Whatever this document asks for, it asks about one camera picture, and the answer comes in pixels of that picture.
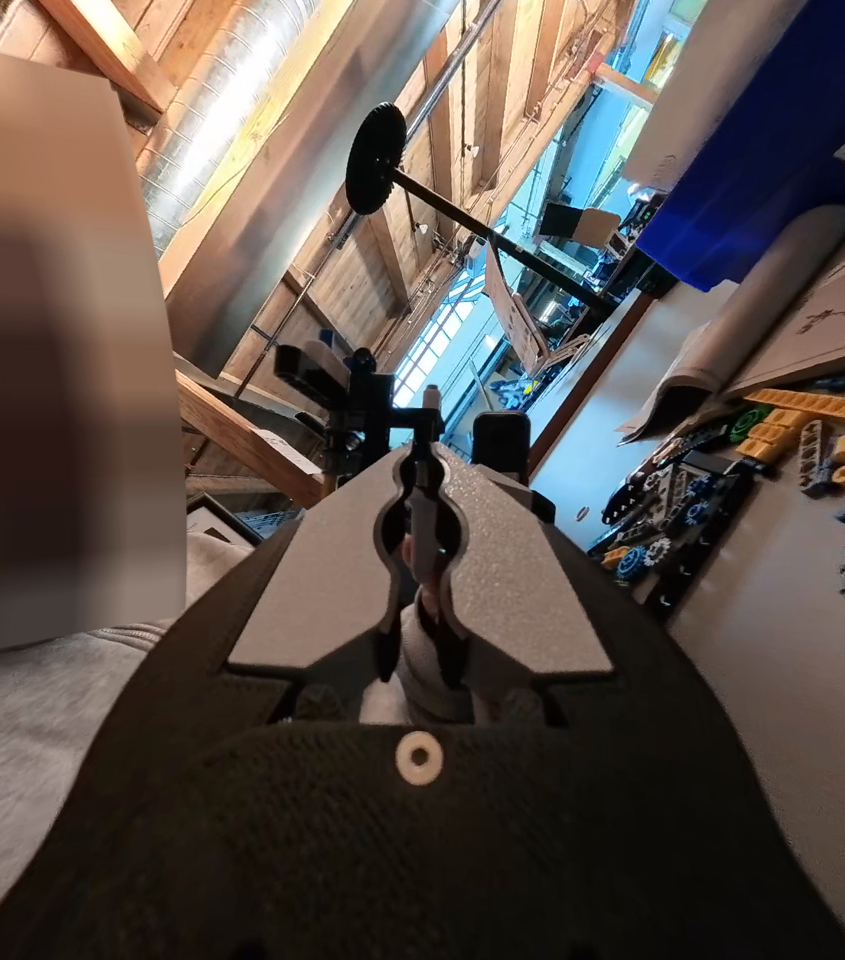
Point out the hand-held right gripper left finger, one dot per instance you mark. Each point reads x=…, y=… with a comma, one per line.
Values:
x=310, y=592

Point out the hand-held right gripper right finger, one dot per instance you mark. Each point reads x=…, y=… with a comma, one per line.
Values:
x=527, y=592

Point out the black lego technic assembly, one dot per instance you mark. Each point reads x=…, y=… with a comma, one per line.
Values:
x=295, y=364

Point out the pile of mixed lego pieces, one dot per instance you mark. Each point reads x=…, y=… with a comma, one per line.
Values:
x=681, y=491

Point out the green lego gear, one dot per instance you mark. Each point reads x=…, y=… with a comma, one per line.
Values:
x=749, y=424

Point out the short yellow lego beam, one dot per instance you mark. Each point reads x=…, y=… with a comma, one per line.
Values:
x=767, y=442

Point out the grey lego beam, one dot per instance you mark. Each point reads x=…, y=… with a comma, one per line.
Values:
x=816, y=457

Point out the long yellow lego beam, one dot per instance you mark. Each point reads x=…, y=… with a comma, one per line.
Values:
x=827, y=409

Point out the small blue lego piece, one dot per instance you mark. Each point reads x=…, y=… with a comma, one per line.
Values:
x=835, y=383

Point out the open lego instruction booklet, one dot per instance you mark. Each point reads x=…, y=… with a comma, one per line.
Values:
x=835, y=315

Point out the black framed white panel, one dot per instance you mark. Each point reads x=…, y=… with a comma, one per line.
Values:
x=216, y=517

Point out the black rectangular box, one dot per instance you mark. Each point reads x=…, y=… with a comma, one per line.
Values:
x=503, y=446

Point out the wooden beam with paper label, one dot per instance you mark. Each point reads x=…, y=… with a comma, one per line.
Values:
x=250, y=442

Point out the person's grey hoodie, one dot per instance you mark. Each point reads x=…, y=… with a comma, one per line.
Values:
x=25, y=750

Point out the black and white board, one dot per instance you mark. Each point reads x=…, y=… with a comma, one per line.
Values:
x=580, y=221

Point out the black pole with round disc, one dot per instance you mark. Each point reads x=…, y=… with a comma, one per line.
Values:
x=376, y=161

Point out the blue plastic bin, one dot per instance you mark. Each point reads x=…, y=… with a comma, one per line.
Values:
x=752, y=172

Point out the plywood sheet frame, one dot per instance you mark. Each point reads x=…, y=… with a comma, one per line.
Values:
x=516, y=315

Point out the silver ventilation duct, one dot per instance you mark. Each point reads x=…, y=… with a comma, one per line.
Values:
x=235, y=97

